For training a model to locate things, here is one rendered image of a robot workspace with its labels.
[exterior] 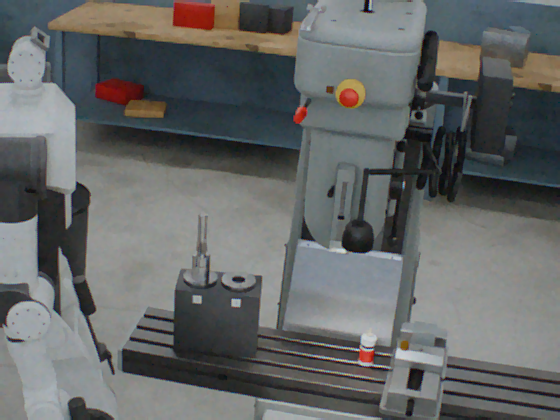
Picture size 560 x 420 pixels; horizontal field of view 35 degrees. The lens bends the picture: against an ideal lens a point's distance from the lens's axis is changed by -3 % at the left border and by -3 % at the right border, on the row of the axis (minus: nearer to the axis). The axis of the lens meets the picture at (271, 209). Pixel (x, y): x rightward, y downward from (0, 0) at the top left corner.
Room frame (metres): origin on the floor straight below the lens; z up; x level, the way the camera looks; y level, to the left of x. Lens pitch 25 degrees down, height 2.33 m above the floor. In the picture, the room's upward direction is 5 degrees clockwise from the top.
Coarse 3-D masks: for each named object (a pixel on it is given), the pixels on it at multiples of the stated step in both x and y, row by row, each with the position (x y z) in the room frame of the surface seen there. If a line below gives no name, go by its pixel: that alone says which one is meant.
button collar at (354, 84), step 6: (342, 84) 1.82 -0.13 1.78; (348, 84) 1.82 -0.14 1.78; (354, 84) 1.82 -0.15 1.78; (360, 84) 1.83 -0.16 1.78; (336, 90) 1.83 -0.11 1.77; (360, 90) 1.82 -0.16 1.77; (336, 96) 1.83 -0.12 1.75; (360, 96) 1.82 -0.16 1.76; (360, 102) 1.82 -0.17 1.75; (348, 108) 1.82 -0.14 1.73
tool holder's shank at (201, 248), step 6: (198, 216) 2.10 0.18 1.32; (204, 216) 2.09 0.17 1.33; (198, 222) 2.10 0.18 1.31; (204, 222) 2.09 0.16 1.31; (198, 228) 2.10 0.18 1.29; (204, 228) 2.09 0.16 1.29; (198, 234) 2.10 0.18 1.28; (204, 234) 2.10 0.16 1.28; (198, 240) 2.09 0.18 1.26; (204, 240) 2.09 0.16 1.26; (198, 246) 2.09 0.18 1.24; (204, 246) 2.09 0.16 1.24; (198, 252) 2.09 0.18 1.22; (204, 252) 2.09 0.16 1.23
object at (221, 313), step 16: (224, 272) 2.16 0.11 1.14; (240, 272) 2.14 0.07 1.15; (176, 288) 2.05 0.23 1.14; (192, 288) 2.06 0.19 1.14; (208, 288) 2.06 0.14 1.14; (224, 288) 2.07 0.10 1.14; (240, 288) 2.06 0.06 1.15; (256, 288) 2.09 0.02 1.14; (176, 304) 2.04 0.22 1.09; (192, 304) 2.04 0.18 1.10; (208, 304) 2.04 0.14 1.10; (224, 304) 2.04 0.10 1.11; (240, 304) 2.04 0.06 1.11; (256, 304) 2.04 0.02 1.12; (176, 320) 2.04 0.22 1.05; (192, 320) 2.04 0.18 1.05; (208, 320) 2.04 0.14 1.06; (224, 320) 2.04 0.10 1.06; (240, 320) 2.04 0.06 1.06; (256, 320) 2.04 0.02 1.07; (176, 336) 2.04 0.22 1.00; (192, 336) 2.04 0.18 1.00; (208, 336) 2.04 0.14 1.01; (224, 336) 2.04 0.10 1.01; (240, 336) 2.04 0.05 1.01; (256, 336) 2.04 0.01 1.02; (208, 352) 2.04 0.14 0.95; (224, 352) 2.04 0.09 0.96; (240, 352) 2.04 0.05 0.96
